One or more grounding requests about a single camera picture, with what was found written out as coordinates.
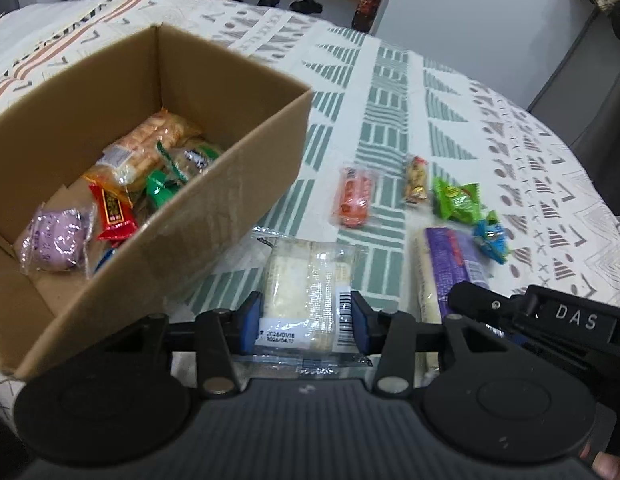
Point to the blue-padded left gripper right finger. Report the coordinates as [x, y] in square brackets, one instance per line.
[392, 337]

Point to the blue candy packet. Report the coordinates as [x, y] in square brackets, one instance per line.
[490, 238]

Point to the purple long cake package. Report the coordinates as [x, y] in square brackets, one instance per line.
[445, 257]

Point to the green candy packet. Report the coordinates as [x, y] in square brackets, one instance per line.
[457, 202]

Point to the brown cardboard box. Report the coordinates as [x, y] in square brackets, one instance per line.
[48, 139]

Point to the orange biscuit package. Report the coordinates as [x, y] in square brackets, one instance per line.
[125, 164]

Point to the white sandwich bread package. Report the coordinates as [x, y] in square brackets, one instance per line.
[305, 320]

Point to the red-orange sausage snack packet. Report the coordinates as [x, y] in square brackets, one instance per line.
[353, 198]

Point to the red snack packet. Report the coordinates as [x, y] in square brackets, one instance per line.
[117, 219]

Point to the purple round bun packet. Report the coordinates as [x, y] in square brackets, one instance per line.
[56, 240]

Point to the round pastry teal packet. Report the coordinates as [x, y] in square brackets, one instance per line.
[187, 161]

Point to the red bag by wall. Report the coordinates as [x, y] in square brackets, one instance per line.
[364, 17]

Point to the peanut snack packet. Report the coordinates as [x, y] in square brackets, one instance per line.
[416, 181]

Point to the person's right hand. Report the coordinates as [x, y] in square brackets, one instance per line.
[606, 466]

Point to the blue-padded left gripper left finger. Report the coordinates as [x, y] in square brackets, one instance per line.
[221, 334]

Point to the patterned bed blanket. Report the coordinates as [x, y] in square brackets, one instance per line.
[373, 105]

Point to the green snack packet in box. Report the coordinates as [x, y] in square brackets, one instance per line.
[161, 188]

